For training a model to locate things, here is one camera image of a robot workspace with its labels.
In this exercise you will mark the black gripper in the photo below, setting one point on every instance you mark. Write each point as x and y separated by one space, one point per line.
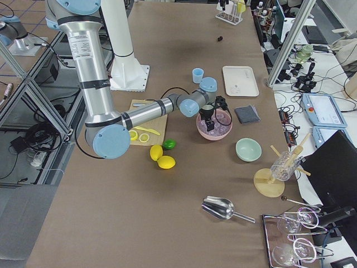
206 114

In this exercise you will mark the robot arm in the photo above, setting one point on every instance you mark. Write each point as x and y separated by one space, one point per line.
101 47
16 37

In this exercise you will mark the pink bowl of ice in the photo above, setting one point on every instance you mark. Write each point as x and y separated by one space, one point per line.
222 126

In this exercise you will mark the light blue plastic cup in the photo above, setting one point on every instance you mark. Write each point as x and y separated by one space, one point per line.
197 75

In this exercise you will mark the wooden cup rack stand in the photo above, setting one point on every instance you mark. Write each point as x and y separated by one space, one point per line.
270 181

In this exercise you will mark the steel ice scoop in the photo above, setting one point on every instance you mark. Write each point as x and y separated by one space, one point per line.
222 208

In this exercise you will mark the grey folded cloth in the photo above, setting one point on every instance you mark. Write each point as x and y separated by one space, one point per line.
247 114

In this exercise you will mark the green lime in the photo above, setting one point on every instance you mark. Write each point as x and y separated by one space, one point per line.
169 144

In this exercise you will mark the mint green bowl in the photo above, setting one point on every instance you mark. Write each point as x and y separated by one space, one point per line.
248 149

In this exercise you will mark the cream rabbit serving tray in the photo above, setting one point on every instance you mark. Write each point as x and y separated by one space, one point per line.
239 81

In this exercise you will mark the yellow plastic knife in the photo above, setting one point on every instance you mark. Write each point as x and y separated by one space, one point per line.
150 130

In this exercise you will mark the yellow lemon lower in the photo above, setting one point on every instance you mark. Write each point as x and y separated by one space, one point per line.
166 162

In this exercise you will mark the yellow lemon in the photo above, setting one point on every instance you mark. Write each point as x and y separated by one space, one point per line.
166 162
156 152

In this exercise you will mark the yellow lemon upper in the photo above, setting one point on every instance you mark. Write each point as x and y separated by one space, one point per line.
156 152

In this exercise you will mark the bamboo cutting board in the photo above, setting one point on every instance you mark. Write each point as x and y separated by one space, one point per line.
158 124

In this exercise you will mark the lemon slice lower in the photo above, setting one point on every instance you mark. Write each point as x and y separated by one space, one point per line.
144 137

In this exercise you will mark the lemon slice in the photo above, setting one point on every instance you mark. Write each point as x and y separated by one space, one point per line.
144 137
133 135

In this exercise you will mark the lemon slice upper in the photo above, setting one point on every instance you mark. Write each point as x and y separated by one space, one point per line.
133 135

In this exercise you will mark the clear glass mug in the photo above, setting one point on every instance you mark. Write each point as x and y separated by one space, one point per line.
284 167

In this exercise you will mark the blue teach pendant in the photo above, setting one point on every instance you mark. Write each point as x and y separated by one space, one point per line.
322 110

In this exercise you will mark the black monitor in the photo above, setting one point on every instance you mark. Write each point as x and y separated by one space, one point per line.
333 171

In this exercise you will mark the wine glass far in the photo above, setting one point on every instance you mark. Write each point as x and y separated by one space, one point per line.
292 222

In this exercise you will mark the wine glass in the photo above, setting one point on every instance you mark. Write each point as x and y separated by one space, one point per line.
292 222
297 254

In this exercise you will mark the wine glass near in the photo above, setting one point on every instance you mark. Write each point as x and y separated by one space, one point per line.
297 254

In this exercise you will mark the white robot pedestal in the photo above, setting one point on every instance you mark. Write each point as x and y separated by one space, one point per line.
126 73

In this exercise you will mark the white wire rack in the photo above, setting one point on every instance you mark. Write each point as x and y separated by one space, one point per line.
230 11

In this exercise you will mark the black frame tray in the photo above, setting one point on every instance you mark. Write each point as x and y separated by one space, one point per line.
274 237

